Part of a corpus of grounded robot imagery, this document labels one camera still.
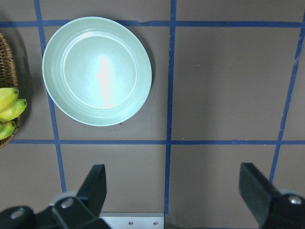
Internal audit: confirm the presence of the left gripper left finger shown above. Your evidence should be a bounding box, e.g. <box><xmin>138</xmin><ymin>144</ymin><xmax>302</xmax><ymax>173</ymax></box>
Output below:
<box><xmin>76</xmin><ymin>165</ymin><xmax>106</xmax><ymax>217</ymax></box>

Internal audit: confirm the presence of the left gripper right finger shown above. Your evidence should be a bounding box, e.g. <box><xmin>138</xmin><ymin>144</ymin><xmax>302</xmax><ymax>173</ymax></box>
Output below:
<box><xmin>239</xmin><ymin>163</ymin><xmax>280</xmax><ymax>227</ymax></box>

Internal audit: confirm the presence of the light green plate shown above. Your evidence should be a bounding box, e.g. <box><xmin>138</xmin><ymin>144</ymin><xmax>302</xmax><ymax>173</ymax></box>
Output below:
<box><xmin>42</xmin><ymin>17</ymin><xmax>153</xmax><ymax>126</ymax></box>

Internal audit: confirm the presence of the yellow banana bunch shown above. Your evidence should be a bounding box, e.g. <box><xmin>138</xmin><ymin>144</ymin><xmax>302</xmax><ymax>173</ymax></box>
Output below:
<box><xmin>0</xmin><ymin>87</ymin><xmax>27</xmax><ymax>140</ymax></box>

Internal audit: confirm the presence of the wicker basket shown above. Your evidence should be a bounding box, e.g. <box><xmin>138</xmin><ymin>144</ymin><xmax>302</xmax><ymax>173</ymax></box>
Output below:
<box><xmin>0</xmin><ymin>33</ymin><xmax>21</xmax><ymax>148</ymax></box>

